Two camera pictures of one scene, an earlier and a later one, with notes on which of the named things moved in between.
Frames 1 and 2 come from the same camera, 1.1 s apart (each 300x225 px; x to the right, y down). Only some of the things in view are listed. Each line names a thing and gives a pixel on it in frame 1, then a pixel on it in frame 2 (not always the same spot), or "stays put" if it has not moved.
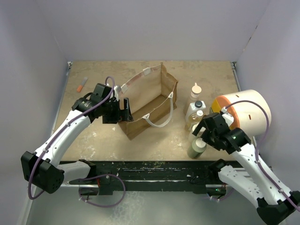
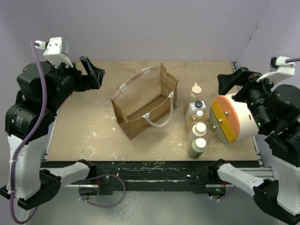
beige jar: [197, 148] stays put
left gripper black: [120, 115] → [85, 82]
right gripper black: [208, 141] → [241, 76]
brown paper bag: [151, 95] stays put
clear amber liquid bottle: [192, 118] stays put
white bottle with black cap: [193, 107] stays put
